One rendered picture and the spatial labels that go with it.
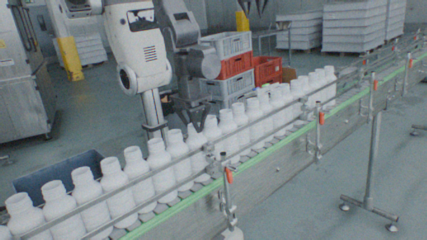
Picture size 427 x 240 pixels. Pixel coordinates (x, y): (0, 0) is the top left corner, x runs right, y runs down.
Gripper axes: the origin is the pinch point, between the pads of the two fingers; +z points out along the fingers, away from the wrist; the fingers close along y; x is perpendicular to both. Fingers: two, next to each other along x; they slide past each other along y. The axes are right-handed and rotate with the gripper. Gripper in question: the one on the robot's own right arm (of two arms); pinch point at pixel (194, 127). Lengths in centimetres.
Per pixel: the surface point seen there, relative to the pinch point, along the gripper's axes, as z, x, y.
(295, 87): 0.7, 45.7, 0.8
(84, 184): 1.5, -30.1, 0.8
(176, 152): 3.6, -7.6, 1.6
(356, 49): 91, 624, -229
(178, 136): -0.3, -6.1, 1.1
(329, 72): 0, 69, 1
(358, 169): 114, 185, -30
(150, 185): 8.7, -16.5, 1.7
